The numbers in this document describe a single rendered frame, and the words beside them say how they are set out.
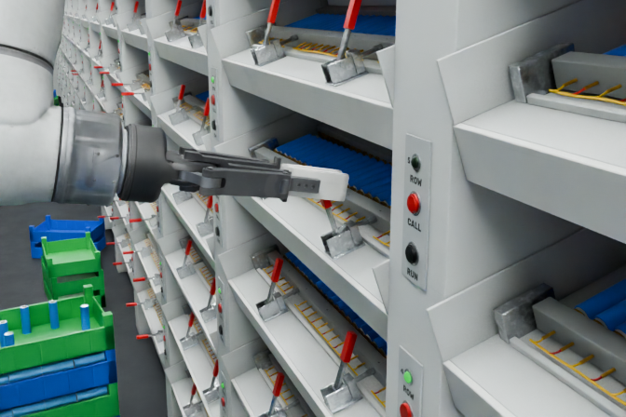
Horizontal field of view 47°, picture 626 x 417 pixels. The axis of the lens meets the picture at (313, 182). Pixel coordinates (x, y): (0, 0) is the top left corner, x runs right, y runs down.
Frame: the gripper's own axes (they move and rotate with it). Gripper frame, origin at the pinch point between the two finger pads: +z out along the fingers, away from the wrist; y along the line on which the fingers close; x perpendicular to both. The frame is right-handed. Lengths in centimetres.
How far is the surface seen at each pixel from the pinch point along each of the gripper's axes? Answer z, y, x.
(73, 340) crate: -15, -77, -53
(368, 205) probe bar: 8.5, -2.8, -2.5
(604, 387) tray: 8.7, 36.0, -5.4
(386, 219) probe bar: 8.2, 2.6, -2.7
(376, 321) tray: 4.1, 12.1, -10.7
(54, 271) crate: -11, -215, -85
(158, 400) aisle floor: 19, -137, -99
